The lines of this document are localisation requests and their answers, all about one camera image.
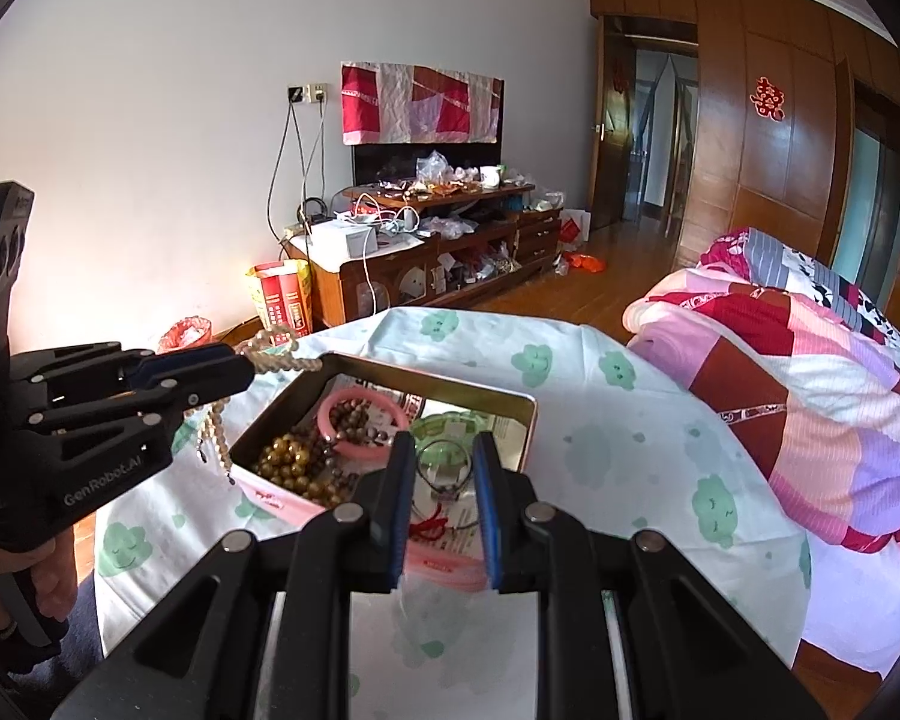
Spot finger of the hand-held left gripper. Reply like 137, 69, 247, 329
28, 354, 256, 466
11, 343, 237, 410

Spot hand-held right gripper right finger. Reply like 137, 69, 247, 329
471, 431, 826, 720

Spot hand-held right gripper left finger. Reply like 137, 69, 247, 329
52, 431, 417, 720

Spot pearl necklace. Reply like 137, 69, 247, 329
195, 326, 323, 488

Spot pink tin box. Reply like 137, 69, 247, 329
229, 352, 539, 593

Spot green jade bangle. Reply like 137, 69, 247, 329
409, 409, 496, 541

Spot amber bead string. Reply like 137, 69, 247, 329
255, 424, 361, 507

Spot pink bangle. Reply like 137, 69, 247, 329
316, 388, 413, 466

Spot person's left hand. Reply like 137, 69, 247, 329
0, 529, 77, 642

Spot bin with red plastic bag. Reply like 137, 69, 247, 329
157, 317, 215, 355

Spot red and yellow bag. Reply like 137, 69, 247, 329
244, 259, 314, 338

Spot white tablecloth, green clouds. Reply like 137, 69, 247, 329
94, 306, 811, 720

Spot white cardboard box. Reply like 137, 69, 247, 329
311, 221, 380, 260

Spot black television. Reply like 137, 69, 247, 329
352, 139, 500, 188

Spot wooden television cabinet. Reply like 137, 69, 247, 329
281, 184, 563, 331

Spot red patchwork cloth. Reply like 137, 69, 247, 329
340, 64, 505, 147

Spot pink patchwork quilt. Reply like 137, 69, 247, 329
622, 229, 900, 676

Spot wooden door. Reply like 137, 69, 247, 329
591, 15, 635, 233

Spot wooden wardrobe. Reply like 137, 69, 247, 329
589, 0, 900, 331

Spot red paper-cut decoration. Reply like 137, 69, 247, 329
750, 76, 787, 121

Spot brown wooden bead bracelet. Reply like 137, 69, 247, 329
330, 401, 398, 451

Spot white charger cable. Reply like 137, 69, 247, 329
356, 206, 421, 316

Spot dark hanging power cable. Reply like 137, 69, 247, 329
266, 99, 301, 241
296, 99, 327, 222

